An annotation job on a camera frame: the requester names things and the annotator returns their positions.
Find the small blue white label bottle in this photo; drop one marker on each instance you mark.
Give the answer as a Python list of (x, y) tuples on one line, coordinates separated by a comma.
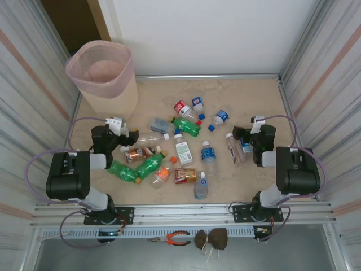
[(247, 148)]

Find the brown copper label bottle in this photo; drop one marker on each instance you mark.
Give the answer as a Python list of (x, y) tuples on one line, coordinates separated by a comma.
[(138, 153)]

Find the clear bottle white cap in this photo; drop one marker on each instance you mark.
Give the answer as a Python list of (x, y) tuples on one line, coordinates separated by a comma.
[(153, 137)]

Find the brown drink bottle white cap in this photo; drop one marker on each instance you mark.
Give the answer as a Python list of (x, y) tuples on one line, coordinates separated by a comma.
[(235, 156)]

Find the crushed blue label bottle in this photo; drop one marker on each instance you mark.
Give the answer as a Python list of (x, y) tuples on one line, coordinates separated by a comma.
[(222, 115)]

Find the green plastic soda bottle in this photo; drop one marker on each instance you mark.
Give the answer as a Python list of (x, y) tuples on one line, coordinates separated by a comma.
[(149, 165), (189, 128), (122, 172)]

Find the grey label bottle blue cap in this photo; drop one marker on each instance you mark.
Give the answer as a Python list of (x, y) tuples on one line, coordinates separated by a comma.
[(159, 124)]

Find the tall blue label water bottle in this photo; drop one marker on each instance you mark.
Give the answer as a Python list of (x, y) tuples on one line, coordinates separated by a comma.
[(208, 154)]

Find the orange label bottle orange cap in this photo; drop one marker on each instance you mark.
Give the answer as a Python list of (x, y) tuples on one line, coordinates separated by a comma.
[(163, 173)]

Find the blue white logo label bottle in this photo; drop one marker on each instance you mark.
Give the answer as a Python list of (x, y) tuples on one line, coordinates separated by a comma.
[(198, 102)]

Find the white green label square bottle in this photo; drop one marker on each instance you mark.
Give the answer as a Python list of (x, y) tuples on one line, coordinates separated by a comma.
[(183, 153)]

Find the red label bottle red cap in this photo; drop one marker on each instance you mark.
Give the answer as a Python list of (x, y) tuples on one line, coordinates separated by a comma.
[(180, 107)]

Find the clear bottle wide blue lid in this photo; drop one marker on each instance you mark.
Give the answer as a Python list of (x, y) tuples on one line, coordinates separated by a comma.
[(202, 183)]

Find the red gold label bottle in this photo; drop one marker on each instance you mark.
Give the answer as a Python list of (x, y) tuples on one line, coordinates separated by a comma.
[(184, 175)]

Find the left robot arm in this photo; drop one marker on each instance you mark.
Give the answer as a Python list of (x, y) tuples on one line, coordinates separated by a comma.
[(67, 175)]

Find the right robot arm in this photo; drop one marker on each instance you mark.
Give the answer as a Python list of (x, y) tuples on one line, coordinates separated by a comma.
[(299, 175)]

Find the beige ribbed plastic bin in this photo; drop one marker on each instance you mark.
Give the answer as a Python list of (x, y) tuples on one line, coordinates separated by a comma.
[(112, 107)]

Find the beige bin with pink liner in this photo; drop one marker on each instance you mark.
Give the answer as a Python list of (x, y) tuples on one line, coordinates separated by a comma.
[(93, 86)]

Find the grey metal tray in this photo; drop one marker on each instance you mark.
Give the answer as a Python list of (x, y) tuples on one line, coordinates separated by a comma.
[(112, 258)]

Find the brown wooden door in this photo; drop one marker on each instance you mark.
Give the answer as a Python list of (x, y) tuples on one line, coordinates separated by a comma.
[(73, 22)]

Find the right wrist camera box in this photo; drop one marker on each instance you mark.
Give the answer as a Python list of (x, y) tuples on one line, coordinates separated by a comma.
[(257, 124)]

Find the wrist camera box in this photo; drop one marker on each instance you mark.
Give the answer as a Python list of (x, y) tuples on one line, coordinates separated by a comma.
[(115, 124), (257, 124)]

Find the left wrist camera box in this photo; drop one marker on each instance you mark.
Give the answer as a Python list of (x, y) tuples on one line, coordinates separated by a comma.
[(115, 124)]

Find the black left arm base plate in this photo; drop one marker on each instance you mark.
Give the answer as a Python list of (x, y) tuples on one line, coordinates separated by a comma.
[(127, 214)]

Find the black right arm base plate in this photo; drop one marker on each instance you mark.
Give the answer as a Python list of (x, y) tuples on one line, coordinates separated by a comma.
[(239, 211)]

